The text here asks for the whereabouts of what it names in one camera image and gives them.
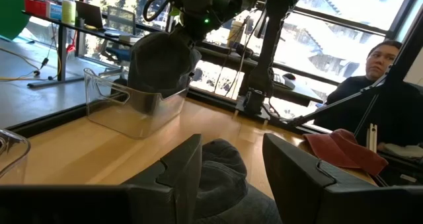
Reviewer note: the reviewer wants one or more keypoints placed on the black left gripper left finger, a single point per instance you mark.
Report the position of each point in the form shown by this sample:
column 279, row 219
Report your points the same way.
column 178, row 184

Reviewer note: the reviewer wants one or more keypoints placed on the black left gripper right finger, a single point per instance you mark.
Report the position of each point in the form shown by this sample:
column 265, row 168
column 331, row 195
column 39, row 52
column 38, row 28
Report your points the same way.
column 297, row 191

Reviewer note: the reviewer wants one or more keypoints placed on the dark grey knit hat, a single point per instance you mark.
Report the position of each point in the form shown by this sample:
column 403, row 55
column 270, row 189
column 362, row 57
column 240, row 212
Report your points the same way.
column 221, row 177
column 158, row 65

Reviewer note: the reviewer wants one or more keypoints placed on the red knit hat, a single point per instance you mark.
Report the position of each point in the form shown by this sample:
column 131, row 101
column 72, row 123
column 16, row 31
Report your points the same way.
column 343, row 151

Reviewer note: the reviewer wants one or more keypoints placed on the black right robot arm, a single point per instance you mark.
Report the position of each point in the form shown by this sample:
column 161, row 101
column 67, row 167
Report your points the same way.
column 271, row 52

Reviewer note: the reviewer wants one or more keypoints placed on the beige cup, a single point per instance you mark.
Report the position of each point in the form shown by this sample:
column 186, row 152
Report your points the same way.
column 235, row 32

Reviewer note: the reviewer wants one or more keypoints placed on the white book stack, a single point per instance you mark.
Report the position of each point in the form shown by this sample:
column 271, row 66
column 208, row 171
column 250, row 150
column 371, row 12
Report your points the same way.
column 129, row 38

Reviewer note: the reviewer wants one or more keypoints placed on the crumpled dark blue cloth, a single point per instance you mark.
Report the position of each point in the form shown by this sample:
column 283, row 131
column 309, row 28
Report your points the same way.
column 132, row 118

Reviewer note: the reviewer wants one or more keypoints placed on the office chair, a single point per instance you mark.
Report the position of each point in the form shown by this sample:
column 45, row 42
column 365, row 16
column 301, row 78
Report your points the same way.
column 120, row 19

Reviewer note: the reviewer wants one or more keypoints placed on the black office desk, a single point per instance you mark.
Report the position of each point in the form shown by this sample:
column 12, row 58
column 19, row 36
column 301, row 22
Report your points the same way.
column 297, row 95

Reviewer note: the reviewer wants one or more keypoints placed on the person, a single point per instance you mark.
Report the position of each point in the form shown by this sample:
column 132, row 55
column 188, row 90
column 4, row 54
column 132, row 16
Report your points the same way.
column 350, row 95

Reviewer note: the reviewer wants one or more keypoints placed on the open laptop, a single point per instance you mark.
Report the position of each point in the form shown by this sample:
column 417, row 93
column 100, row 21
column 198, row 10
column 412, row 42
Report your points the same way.
column 89, row 14

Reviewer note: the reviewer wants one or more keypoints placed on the white cloth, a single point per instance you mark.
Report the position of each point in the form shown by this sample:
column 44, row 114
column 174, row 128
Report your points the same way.
column 403, row 150

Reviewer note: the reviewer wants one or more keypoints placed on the yellow-green cylinder container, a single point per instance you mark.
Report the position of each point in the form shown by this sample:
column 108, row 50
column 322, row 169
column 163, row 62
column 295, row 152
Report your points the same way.
column 68, row 12

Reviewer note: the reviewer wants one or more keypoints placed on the black standing desk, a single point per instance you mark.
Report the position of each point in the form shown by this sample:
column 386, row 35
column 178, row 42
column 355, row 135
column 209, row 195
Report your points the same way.
column 61, row 52

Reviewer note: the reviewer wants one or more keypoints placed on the blue box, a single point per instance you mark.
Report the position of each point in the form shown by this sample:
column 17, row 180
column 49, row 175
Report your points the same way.
column 55, row 12

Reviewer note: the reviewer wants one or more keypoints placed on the crumpled red cloth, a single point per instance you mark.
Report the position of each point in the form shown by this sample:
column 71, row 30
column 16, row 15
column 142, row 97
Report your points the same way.
column 13, row 158

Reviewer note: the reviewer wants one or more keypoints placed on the red box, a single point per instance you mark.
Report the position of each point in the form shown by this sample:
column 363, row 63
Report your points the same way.
column 34, row 7

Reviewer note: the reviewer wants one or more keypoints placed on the green round object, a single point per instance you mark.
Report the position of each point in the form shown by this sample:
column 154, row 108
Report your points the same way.
column 11, row 12

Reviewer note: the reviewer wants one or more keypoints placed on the white metal bracket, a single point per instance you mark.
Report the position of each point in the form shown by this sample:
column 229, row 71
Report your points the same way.
column 371, row 138

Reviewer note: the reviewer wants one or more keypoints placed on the black aluminium frame rail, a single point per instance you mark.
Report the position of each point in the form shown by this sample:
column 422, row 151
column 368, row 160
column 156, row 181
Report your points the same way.
column 404, row 59

